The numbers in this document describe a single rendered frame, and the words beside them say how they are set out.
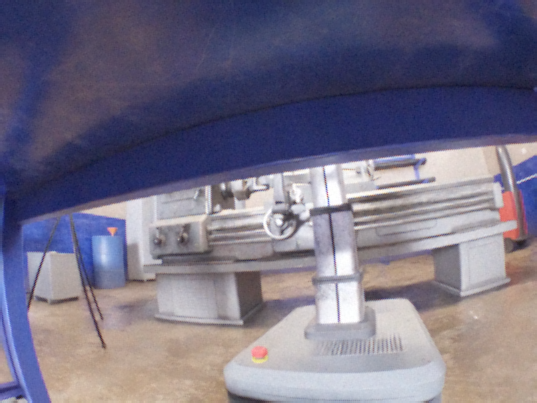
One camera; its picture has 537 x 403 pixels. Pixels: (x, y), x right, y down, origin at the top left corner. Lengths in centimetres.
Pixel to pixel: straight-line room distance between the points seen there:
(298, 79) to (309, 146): 6
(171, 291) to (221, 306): 46
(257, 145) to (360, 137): 9
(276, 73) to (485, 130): 20
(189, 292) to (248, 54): 191
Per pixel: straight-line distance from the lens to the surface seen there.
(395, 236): 179
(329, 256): 72
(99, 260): 450
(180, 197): 209
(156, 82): 21
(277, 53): 19
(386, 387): 54
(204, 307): 197
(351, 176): 192
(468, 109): 28
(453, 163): 591
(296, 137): 22
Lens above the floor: 54
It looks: 11 degrees up
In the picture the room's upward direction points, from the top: 5 degrees counter-clockwise
